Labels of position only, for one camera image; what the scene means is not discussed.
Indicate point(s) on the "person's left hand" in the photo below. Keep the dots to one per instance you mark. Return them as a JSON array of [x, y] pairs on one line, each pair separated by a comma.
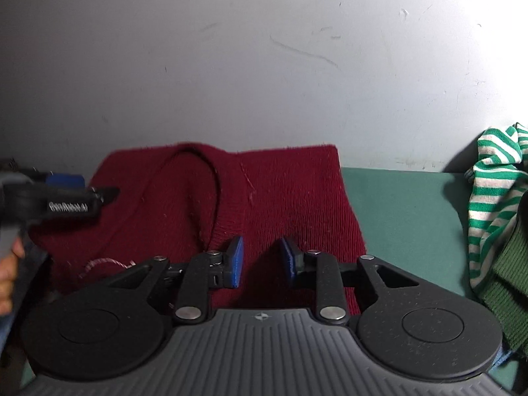
[[9, 270]]

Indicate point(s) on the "dark green knit sweater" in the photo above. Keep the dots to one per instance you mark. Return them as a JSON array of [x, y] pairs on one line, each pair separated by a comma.
[[506, 292]]

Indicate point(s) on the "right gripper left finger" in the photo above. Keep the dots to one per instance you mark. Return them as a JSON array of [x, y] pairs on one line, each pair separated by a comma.
[[114, 326]]

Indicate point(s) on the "green table mat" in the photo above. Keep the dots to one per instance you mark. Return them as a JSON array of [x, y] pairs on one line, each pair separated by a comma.
[[407, 220]]

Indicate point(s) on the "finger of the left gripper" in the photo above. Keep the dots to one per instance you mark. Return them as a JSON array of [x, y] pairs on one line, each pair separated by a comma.
[[106, 195], [65, 180]]

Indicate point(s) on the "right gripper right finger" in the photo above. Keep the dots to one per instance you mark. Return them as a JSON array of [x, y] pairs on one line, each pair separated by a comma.
[[409, 325]]

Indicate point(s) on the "green white striped garment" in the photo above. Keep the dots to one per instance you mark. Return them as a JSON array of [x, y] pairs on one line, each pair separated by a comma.
[[498, 180]]

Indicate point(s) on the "dark red knit sweater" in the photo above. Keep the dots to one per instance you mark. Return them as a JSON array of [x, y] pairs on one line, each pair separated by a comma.
[[180, 201]]

